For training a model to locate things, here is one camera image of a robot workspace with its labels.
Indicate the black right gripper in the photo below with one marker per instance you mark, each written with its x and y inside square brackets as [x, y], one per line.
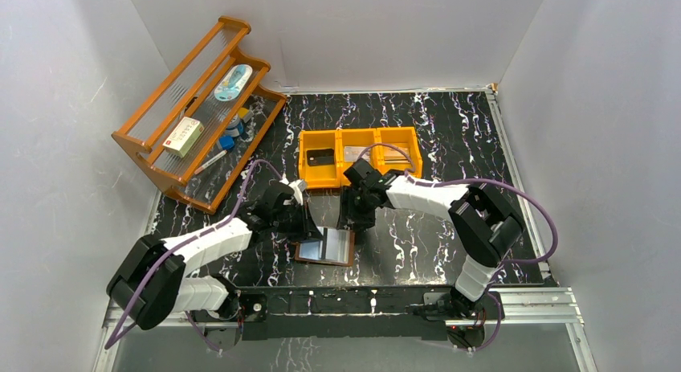
[348, 212]

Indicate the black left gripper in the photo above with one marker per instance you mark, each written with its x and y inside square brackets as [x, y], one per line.
[307, 224]

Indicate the orange leather card holder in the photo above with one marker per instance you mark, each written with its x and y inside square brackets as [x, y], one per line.
[336, 248]

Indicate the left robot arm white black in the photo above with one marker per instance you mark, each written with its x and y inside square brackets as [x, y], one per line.
[154, 280]

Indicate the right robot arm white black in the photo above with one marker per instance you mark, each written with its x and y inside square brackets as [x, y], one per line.
[486, 223]

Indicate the grey card in bin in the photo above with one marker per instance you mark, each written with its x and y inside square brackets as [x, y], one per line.
[352, 153]

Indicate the tan card in bin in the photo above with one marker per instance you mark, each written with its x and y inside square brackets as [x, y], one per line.
[396, 155]

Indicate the black card in bin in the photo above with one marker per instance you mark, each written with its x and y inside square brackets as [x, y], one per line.
[320, 157]

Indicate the yellow right bin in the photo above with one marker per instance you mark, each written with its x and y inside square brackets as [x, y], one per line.
[406, 140]

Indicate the yellow bin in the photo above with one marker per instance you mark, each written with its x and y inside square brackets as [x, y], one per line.
[406, 140]
[349, 144]
[317, 177]

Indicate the yellow left bin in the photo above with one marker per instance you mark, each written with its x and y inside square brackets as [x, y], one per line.
[317, 177]

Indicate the yellow middle bin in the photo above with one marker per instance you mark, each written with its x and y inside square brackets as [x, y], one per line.
[349, 144]

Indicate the white marker pen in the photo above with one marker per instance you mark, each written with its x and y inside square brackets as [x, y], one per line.
[205, 165]

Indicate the blue small cube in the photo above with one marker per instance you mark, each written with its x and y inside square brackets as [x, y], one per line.
[226, 143]

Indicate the blue white tape roll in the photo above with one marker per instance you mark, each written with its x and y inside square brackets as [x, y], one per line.
[236, 127]

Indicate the yellow small block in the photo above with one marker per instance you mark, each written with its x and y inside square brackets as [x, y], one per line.
[245, 115]

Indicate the orange wooden shelf rack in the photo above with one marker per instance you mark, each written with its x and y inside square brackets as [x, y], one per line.
[188, 92]

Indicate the white red box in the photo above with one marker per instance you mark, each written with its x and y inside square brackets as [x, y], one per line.
[183, 137]

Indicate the white blue oval case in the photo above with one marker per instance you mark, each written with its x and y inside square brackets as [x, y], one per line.
[233, 83]

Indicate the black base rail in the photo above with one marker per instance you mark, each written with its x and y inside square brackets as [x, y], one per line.
[424, 312]

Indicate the aluminium frame rail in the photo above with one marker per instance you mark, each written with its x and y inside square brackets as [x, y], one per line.
[542, 331]

